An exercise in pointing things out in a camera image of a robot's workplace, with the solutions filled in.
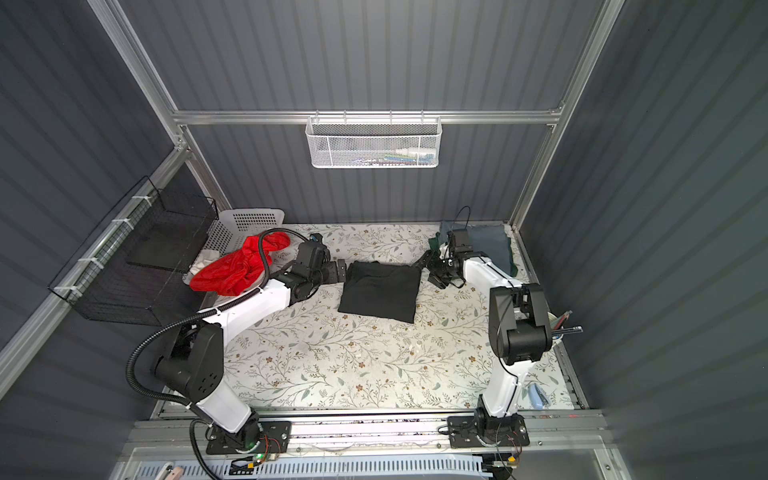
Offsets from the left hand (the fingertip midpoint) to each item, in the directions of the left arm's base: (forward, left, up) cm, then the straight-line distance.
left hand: (333, 266), depth 92 cm
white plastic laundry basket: (+29, +43, -8) cm, 52 cm away
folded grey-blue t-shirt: (+15, -55, -6) cm, 57 cm away
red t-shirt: (+1, +29, -1) cm, 29 cm away
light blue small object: (-38, -54, -10) cm, 67 cm away
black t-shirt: (-5, -15, -7) cm, 17 cm away
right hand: (0, -28, -4) cm, 29 cm away
